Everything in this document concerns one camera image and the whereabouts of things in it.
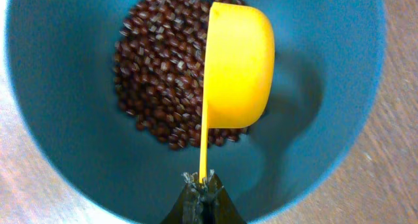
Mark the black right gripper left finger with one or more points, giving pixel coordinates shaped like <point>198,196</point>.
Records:
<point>188,207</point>

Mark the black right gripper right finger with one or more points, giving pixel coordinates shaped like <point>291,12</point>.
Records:
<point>217,206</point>

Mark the yellow plastic scoop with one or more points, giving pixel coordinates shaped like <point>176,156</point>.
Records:
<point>238,71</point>

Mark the red beans in bowl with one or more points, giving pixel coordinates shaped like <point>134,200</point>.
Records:
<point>159,68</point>

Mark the blue plastic bowl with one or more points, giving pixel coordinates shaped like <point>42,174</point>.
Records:
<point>329,56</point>

